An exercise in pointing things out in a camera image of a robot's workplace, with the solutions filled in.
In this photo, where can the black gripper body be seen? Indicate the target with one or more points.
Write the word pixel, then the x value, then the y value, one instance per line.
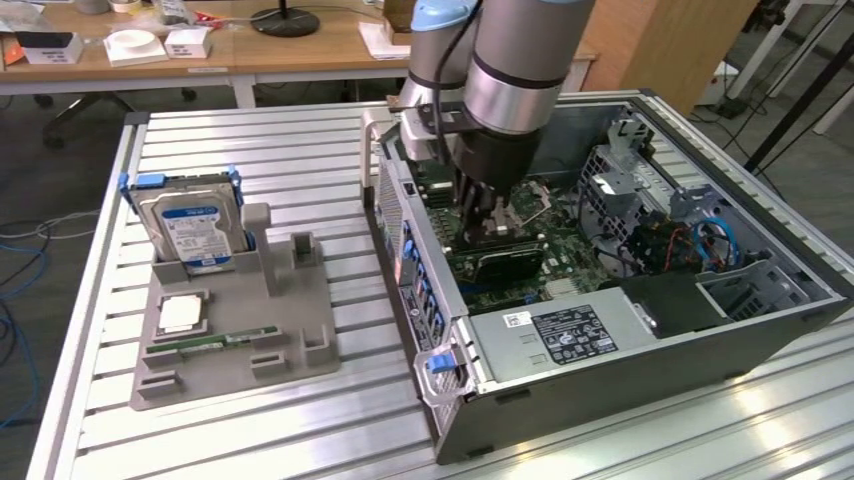
pixel 501 155

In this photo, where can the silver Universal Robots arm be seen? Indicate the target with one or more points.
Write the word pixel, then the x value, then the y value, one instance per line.
pixel 515 75

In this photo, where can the metal socket cover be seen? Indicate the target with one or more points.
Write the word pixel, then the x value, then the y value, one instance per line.
pixel 537 192

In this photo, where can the metal disk bay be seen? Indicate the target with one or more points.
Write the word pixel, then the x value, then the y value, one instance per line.
pixel 621 185

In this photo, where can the silver chipset heatsink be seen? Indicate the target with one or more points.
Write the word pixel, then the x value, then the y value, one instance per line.
pixel 563 290

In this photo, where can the grey power supply unit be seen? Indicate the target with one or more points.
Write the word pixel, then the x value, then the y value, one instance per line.
pixel 515 345

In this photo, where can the white paper stack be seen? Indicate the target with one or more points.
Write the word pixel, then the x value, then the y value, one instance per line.
pixel 384 42

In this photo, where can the blue case latch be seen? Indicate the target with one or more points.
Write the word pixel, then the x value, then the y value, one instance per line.
pixel 441 361

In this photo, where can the brown cardboard box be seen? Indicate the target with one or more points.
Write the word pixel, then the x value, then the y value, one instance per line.
pixel 397 15

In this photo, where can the wooden cabinet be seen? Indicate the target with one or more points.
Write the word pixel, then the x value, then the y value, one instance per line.
pixel 668 50

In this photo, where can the wooden desk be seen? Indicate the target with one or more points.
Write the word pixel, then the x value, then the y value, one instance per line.
pixel 301 55

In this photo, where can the black floor power adapter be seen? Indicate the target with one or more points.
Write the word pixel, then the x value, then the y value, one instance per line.
pixel 735 107

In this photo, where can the open black PC case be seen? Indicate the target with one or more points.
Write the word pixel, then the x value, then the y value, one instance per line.
pixel 601 400

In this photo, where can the black round lamp base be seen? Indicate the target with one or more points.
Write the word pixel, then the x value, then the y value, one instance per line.
pixel 286 24

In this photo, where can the hard disk in blue carrier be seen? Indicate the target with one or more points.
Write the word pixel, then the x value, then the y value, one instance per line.
pixel 190 230

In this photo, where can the black stand pole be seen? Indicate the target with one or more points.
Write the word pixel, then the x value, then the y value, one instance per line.
pixel 795 105

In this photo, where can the green RAM stick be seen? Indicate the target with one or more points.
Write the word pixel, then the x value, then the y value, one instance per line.
pixel 214 340

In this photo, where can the silver CPU chip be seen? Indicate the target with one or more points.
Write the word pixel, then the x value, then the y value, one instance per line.
pixel 182 315

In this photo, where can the grey plastic parts rack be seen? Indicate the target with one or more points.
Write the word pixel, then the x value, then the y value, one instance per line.
pixel 228 375

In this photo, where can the small white box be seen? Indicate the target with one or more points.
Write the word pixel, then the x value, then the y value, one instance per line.
pixel 188 45

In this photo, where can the white box with round recess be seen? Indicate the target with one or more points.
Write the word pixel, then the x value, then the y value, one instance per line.
pixel 137 47

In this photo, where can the black office chair base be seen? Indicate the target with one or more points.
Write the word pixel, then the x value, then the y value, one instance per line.
pixel 88 105

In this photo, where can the white box with black lid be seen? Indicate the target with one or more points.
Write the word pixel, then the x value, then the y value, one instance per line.
pixel 54 55

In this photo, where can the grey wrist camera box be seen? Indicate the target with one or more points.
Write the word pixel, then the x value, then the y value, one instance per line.
pixel 421 135

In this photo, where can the white table frame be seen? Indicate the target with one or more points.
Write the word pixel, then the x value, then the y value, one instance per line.
pixel 775 30

